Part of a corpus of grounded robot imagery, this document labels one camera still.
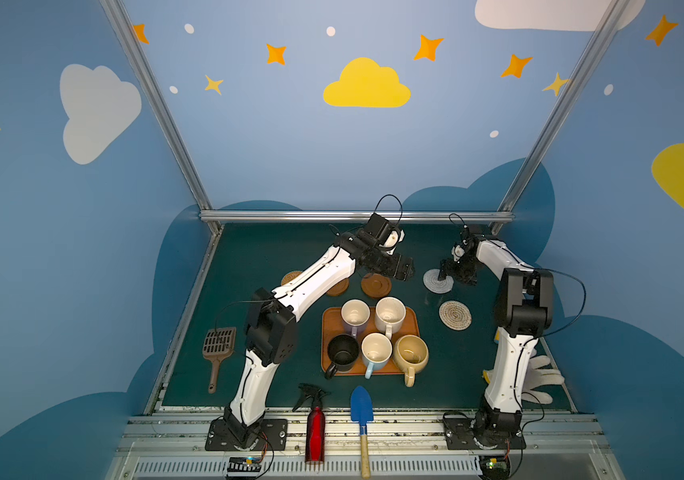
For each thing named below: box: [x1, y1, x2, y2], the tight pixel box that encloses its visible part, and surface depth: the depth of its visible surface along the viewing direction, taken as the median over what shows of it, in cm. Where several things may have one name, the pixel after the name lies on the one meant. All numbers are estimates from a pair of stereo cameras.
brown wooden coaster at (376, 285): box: [361, 273, 392, 299], surface depth 106 cm
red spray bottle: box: [292, 384, 331, 464], surface depth 75 cm
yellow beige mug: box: [393, 335, 429, 388], surface depth 82 cm
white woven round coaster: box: [438, 300, 472, 331], surface depth 98 cm
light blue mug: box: [361, 332, 393, 380], surface depth 82 cm
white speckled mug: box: [375, 296, 407, 340], surface depth 90 cm
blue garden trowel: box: [350, 386, 374, 479], surface depth 80 cm
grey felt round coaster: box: [423, 269, 454, 294], surface depth 106 cm
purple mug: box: [340, 298, 371, 339], surface depth 92 cm
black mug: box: [325, 334, 359, 380], surface depth 82 cm
